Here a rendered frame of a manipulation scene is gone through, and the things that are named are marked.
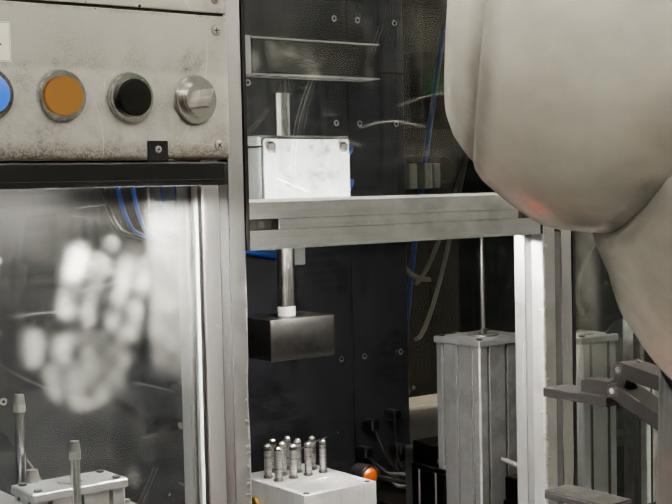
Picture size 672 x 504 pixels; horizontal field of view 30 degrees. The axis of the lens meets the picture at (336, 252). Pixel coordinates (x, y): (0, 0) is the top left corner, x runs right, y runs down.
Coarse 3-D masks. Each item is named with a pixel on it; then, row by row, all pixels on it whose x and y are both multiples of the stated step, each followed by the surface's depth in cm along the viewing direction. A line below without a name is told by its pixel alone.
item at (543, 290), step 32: (224, 160) 109; (544, 256) 132; (544, 288) 132; (544, 320) 133; (544, 352) 133; (544, 384) 133; (544, 416) 133; (224, 448) 109; (544, 448) 133; (224, 480) 109; (544, 480) 134
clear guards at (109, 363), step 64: (256, 0) 110; (320, 0) 114; (384, 0) 118; (256, 64) 110; (320, 64) 114; (384, 64) 119; (256, 128) 110; (320, 128) 114; (384, 128) 119; (448, 128) 124; (0, 192) 96; (64, 192) 99; (128, 192) 103; (192, 192) 106; (256, 192) 110; (320, 192) 114; (384, 192) 119; (448, 192) 124; (0, 256) 96; (64, 256) 100; (128, 256) 103; (192, 256) 107; (576, 256) 135; (0, 320) 97; (64, 320) 100; (128, 320) 103; (192, 320) 107; (576, 320) 136; (0, 384) 97; (64, 384) 100; (128, 384) 103; (192, 384) 107; (576, 384) 136; (0, 448) 97; (64, 448) 100; (128, 448) 103; (192, 448) 107; (576, 448) 136; (640, 448) 143
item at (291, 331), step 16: (288, 256) 137; (288, 272) 137; (288, 288) 137; (288, 304) 137; (256, 320) 135; (272, 320) 133; (288, 320) 135; (304, 320) 136; (320, 320) 137; (256, 336) 136; (272, 336) 133; (288, 336) 135; (304, 336) 136; (320, 336) 137; (256, 352) 136; (272, 352) 133; (288, 352) 135; (304, 352) 136; (320, 352) 137
